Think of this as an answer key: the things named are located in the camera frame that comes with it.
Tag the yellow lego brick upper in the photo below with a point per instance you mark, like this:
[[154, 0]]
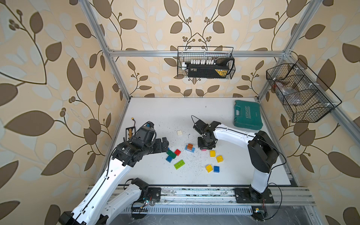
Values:
[[212, 153]]

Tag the wire basket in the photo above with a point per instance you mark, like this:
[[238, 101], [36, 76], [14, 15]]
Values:
[[315, 98], [198, 55]]

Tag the yellow lego brick lower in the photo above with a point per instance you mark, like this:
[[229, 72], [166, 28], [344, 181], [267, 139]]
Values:
[[209, 168]]

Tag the green tool case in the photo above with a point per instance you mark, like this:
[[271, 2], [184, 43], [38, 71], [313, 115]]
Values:
[[247, 115]]

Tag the plastic bag in basket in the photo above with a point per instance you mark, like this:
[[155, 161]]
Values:
[[286, 93]]

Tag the yellow lego brick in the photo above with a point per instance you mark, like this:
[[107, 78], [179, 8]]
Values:
[[219, 159], [212, 153], [209, 168]]

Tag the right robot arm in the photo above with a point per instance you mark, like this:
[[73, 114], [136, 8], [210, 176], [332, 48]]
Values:
[[263, 154]]

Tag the dark green lego brick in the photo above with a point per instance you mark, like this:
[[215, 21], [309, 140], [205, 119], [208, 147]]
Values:
[[171, 154]]

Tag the black bit holder card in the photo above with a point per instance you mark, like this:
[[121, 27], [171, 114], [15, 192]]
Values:
[[130, 132]]

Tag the black box in basket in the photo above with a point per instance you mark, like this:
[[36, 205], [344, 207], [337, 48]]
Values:
[[220, 68]]

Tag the red lego brick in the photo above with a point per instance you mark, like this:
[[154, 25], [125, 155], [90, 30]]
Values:
[[177, 152]]

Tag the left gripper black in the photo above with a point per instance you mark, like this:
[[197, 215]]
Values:
[[160, 148]]

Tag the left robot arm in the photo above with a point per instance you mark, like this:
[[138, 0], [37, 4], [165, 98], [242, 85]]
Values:
[[98, 208]]

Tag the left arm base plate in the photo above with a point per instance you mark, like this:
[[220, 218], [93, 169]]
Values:
[[150, 194]]

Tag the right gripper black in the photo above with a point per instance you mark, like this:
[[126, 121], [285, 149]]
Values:
[[211, 145]]

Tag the blue lego brick lower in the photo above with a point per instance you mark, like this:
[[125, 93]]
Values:
[[216, 169]]

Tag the back wire basket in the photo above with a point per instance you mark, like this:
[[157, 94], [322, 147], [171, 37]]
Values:
[[198, 55]]

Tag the right wire basket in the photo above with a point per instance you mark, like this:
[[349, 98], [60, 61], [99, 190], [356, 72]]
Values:
[[315, 98]]

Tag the lime green lego brick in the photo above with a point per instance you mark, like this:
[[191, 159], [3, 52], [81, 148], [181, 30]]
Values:
[[179, 164]]

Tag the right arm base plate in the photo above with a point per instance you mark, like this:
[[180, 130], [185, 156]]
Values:
[[249, 195]]

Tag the blue lego brick left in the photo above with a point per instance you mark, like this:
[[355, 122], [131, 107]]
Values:
[[169, 159]]

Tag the orange lego brick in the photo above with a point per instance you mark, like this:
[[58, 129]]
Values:
[[190, 147]]

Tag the yellow lego brick right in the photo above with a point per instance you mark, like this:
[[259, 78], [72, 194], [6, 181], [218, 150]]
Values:
[[219, 159]]

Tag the light blue lego brick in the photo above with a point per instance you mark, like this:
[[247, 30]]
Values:
[[192, 150]]

